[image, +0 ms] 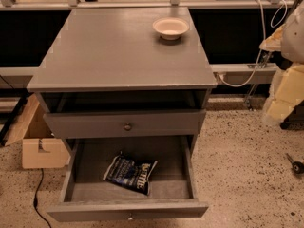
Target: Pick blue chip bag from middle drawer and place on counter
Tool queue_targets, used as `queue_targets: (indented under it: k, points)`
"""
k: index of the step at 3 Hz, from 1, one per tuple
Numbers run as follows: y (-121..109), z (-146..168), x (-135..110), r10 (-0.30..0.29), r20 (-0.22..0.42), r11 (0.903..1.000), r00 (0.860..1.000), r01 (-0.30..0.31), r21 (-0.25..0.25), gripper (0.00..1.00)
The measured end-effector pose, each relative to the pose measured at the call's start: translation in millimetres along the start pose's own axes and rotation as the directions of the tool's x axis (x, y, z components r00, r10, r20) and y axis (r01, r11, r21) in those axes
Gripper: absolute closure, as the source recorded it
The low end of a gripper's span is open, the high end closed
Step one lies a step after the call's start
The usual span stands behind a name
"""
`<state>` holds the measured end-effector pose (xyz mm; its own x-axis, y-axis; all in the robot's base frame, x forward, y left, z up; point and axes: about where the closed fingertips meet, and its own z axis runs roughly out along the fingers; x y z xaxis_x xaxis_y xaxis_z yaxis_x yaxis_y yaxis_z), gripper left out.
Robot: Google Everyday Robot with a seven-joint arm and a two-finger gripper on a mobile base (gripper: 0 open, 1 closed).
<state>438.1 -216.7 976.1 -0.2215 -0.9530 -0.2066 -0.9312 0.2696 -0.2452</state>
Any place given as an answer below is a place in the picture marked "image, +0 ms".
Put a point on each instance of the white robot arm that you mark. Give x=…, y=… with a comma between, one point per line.
x=288, y=39

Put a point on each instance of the round brass drawer knob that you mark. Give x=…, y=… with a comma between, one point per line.
x=127, y=127

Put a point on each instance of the grey metal rail beam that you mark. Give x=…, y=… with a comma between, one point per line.
x=244, y=74

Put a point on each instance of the grey wooden drawer cabinet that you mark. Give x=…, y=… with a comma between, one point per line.
x=111, y=60

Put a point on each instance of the black caster wheel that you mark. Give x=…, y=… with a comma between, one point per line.
x=297, y=166

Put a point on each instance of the cardboard box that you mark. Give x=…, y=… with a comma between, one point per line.
x=39, y=148

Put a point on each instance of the white paper bowl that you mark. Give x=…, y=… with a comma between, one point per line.
x=170, y=28

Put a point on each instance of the blue Kettle chip bag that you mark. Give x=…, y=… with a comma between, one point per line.
x=130, y=174

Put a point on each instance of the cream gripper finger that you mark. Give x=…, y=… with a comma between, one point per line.
x=286, y=93

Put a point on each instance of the closed grey middle drawer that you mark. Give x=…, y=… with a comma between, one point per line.
x=111, y=124

